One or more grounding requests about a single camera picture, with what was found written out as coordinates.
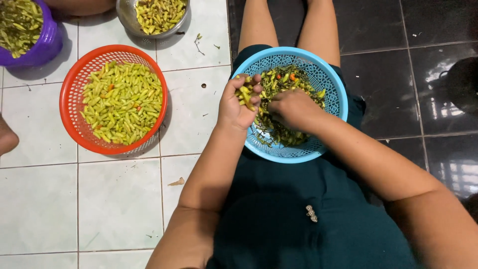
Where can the person's right hand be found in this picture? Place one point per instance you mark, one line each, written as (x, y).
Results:
(297, 108)

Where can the person's left hand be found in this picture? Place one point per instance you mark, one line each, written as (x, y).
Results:
(233, 110)

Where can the person's right fingers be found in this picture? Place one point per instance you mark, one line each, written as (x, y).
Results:
(278, 110)

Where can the handful of green chillies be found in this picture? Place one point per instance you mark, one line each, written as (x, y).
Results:
(245, 96)

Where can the heap of chillies with stems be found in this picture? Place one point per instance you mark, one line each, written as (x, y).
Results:
(287, 80)

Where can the blue plastic basket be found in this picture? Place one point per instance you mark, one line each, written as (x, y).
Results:
(328, 78)

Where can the person's left leg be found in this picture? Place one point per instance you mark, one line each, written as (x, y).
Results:
(257, 26)

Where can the person's right leg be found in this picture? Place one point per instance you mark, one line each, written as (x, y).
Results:
(319, 30)

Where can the person's dark teal dress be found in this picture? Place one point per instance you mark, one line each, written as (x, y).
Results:
(280, 209)

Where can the loose chilli stem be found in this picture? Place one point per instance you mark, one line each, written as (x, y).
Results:
(198, 43)

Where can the pearl brooch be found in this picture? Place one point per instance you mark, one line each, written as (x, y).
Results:
(311, 213)

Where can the brown leaf scrap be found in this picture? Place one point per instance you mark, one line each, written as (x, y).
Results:
(177, 182)

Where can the heap of chillies, steel bowl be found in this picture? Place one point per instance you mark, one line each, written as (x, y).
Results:
(160, 15)

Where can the heap of stemless green chillies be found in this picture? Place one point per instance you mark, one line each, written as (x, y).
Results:
(121, 102)

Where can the steel bowl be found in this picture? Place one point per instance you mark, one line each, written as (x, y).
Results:
(129, 18)

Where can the black round object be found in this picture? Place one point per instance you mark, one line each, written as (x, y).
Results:
(465, 86)

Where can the red plastic basket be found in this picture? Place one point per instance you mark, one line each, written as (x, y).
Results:
(71, 101)

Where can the purple plastic basket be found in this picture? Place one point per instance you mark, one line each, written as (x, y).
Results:
(46, 46)

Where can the heap of chillies, purple basket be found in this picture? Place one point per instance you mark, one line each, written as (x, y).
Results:
(18, 26)

